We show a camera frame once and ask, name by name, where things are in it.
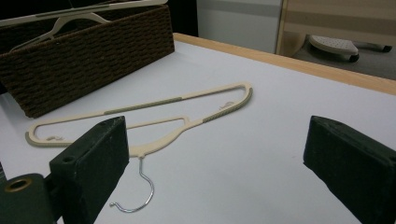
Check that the brown woven basket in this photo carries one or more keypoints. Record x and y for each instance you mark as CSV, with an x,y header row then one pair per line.
x,y
87,62

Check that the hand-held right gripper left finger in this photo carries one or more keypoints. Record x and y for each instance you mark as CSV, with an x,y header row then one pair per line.
x,y
93,161

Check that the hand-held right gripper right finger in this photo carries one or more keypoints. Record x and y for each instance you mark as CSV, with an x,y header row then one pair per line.
x,y
351,165

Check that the cream plastic hanger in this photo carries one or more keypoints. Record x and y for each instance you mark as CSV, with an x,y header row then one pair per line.
x,y
155,146
62,21

